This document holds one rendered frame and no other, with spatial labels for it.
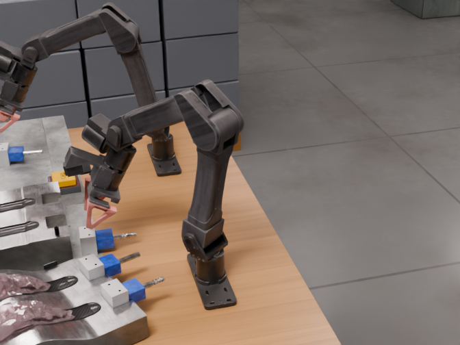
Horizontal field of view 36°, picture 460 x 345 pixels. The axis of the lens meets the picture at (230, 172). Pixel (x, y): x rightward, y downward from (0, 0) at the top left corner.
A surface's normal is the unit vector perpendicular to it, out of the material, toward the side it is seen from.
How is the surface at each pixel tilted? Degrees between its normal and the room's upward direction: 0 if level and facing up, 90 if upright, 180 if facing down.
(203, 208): 84
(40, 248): 90
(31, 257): 90
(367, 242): 0
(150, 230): 0
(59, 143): 0
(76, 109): 90
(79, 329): 22
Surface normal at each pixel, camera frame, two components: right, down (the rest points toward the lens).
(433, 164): -0.01, -0.88
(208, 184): -0.54, 0.41
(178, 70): 0.33, 0.44
